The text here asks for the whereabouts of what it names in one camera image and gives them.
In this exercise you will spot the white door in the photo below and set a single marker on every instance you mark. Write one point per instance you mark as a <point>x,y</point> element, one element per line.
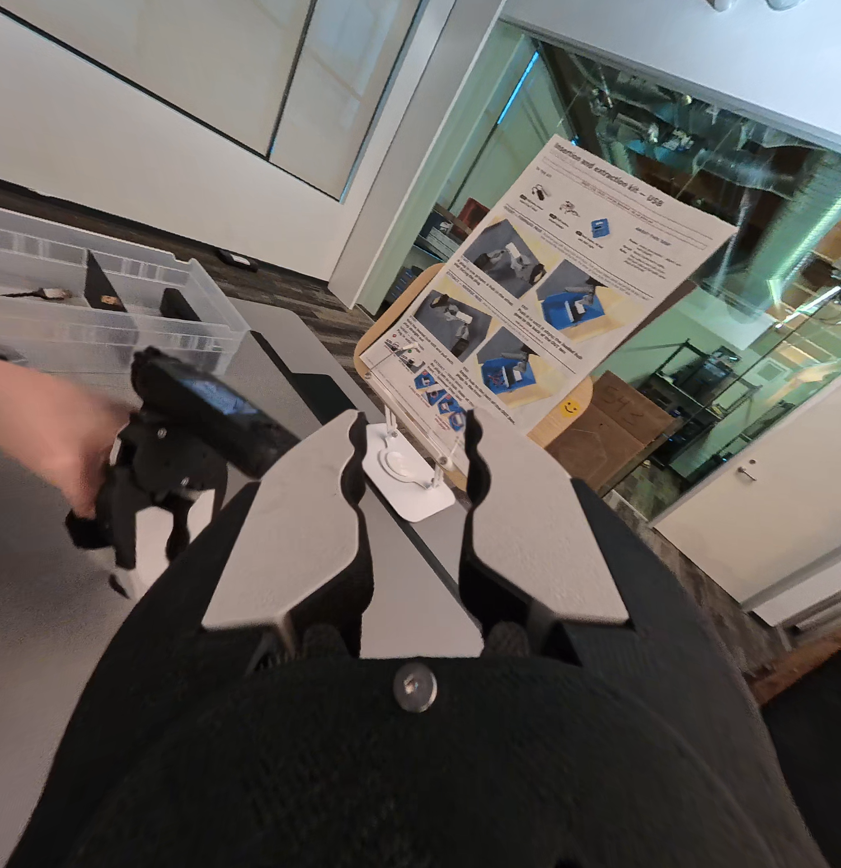
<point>786,515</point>

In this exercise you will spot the small black floor device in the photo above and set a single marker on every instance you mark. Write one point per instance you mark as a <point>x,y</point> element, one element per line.
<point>236,259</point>

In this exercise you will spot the person's left hand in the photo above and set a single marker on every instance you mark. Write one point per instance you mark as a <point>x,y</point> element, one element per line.
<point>54,427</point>

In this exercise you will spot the round wooden side table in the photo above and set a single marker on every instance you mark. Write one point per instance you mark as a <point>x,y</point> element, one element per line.
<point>386,325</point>

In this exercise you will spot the white poster stand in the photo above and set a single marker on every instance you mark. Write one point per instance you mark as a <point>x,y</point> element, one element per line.
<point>410,492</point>

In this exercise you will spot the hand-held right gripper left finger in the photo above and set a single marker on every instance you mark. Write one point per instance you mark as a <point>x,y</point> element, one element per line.
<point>285,542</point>

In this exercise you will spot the red box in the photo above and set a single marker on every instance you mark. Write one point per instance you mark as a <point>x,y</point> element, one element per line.
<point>474,210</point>

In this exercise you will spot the frosted glass wall panel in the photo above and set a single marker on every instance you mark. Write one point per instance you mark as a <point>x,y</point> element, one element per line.
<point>346,88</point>

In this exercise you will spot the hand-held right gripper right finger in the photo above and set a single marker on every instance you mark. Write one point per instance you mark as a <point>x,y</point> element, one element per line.
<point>542,542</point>

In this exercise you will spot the brown cardboard box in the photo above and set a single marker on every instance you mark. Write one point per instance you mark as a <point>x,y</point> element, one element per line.
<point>617,434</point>

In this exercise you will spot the instruction poster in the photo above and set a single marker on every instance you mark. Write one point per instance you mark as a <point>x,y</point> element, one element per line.
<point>562,271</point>

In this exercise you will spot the yellow smiley sticker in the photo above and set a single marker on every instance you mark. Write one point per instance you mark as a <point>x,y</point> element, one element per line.
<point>571,408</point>

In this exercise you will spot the clear plastic box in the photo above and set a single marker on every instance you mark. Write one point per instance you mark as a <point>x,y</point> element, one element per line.
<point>203,305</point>

